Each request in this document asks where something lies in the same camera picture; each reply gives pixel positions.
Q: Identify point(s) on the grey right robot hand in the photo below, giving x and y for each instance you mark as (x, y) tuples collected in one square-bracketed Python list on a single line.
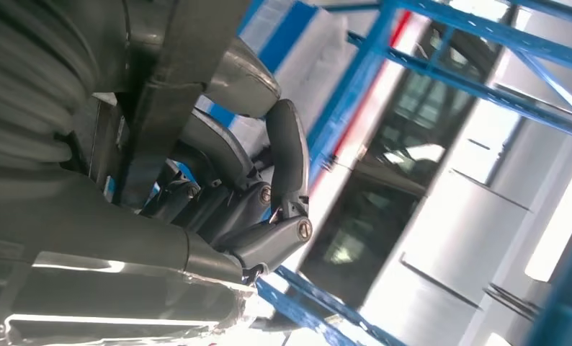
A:
[(100, 229)]

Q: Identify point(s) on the blue metal shelf rack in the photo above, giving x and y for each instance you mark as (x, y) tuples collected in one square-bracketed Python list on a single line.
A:
[(350, 95)]

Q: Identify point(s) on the white car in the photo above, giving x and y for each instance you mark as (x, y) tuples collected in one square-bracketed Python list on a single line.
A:
[(386, 215)]

